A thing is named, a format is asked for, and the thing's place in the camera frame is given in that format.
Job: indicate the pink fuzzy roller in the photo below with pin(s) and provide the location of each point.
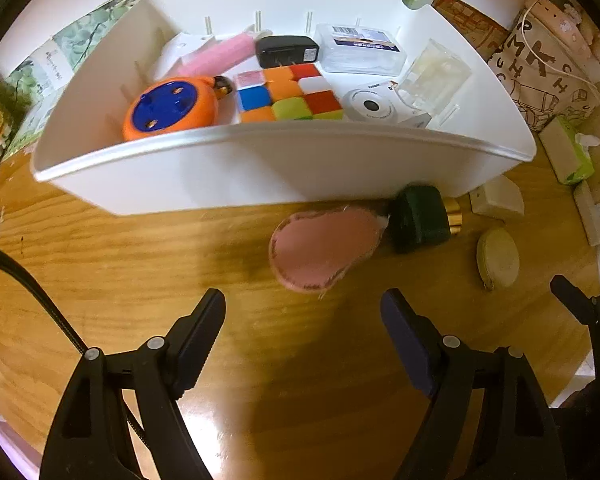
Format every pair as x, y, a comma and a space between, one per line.
215, 55

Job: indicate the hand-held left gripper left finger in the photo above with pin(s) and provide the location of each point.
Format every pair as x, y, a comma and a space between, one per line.
200, 345

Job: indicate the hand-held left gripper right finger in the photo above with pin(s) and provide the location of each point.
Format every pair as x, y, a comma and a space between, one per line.
411, 350

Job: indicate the clear box with blue label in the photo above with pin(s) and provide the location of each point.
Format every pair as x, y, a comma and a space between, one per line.
360, 50

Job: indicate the white plastic storage bin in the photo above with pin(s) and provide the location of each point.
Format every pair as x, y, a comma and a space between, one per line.
280, 165

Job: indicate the white plastic holder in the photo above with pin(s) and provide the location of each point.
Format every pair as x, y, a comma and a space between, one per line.
172, 52

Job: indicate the green tissue pack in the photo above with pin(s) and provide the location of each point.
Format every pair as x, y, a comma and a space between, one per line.
567, 152

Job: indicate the white instant camera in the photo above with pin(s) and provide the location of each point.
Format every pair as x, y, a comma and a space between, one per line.
375, 105

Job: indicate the printed canvas tote bag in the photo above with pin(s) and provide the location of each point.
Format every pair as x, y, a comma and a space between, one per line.
545, 75

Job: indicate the dark green bottle gold cap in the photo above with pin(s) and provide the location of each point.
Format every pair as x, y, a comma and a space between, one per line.
417, 217

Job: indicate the colourful puzzle cube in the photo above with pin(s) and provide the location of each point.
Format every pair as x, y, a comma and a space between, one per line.
290, 92

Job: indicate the small clear plastic box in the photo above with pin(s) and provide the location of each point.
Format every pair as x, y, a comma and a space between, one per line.
437, 75

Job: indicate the black power adapter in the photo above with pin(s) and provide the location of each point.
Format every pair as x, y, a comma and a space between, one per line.
285, 50

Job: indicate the white plastic block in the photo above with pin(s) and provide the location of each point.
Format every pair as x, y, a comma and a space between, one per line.
497, 200

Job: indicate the round cream compact case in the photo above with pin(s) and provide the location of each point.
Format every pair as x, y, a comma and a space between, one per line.
498, 260

